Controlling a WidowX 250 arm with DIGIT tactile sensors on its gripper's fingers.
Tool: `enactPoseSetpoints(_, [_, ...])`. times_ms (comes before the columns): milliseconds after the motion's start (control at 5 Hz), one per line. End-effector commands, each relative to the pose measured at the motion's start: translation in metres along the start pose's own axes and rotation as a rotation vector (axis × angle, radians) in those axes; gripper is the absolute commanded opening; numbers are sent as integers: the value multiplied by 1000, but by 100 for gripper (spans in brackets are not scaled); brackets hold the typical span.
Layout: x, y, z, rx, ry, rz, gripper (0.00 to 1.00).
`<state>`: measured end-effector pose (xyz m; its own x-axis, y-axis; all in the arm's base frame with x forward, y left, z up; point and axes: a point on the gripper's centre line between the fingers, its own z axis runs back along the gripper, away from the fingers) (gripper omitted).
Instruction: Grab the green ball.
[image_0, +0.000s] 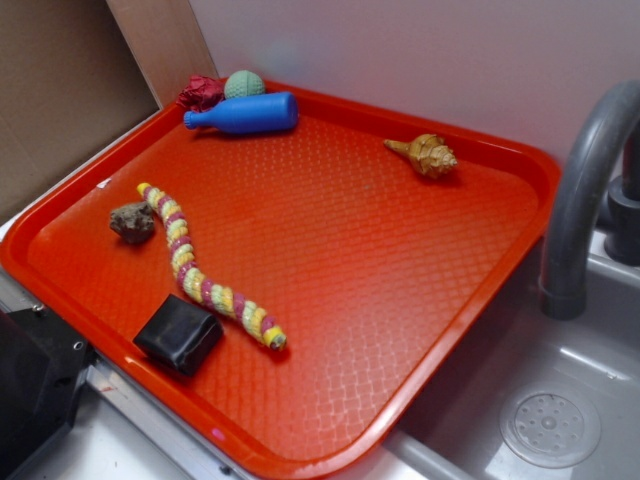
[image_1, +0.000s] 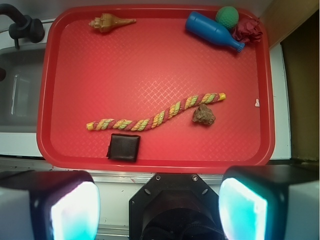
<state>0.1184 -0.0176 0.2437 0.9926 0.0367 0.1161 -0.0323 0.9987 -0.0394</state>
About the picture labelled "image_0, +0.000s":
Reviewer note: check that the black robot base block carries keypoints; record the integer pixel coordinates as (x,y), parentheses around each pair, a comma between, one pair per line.
(43,368)

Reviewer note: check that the brown cardboard panel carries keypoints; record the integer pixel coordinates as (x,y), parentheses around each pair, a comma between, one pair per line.
(76,75)

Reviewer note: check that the tan conch seashell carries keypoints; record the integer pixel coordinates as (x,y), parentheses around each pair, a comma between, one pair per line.
(427,154)

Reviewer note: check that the green textured ball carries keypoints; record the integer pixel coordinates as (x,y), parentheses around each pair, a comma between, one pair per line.
(243,83)

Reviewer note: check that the brown rock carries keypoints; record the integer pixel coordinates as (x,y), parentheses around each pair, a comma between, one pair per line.
(133,222)

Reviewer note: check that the black rectangular block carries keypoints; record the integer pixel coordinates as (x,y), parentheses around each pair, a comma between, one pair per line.
(179,335)

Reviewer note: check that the grey curved faucet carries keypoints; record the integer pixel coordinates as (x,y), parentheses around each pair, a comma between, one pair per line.
(594,161)

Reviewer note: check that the round sink drain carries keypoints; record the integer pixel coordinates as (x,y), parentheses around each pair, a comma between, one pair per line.
(549,425)

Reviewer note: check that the blue plastic bottle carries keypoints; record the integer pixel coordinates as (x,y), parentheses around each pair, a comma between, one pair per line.
(248,115)

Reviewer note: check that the grey sink basin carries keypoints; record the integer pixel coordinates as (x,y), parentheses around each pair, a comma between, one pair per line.
(451,431)

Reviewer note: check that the crumpled red cloth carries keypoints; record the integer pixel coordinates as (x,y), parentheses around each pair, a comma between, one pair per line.
(202,93)

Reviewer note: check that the red plastic tray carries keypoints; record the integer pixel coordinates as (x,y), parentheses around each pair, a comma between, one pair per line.
(373,271)

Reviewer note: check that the dark grey faucet handle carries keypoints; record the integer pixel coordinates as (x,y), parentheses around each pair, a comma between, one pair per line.
(622,243)

